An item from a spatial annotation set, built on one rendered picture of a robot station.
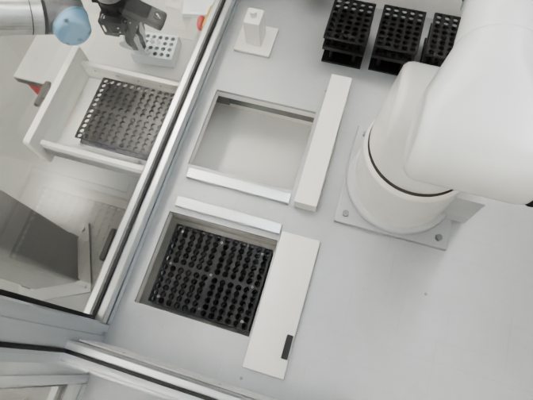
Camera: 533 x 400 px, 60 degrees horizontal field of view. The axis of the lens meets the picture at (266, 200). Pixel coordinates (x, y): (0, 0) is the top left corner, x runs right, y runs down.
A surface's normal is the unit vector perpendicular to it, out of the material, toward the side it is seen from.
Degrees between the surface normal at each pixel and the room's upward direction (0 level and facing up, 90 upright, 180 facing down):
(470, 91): 11
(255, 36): 90
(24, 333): 90
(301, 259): 0
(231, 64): 0
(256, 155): 0
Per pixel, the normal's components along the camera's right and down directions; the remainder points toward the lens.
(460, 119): -0.12, -0.13
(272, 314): -0.05, -0.35
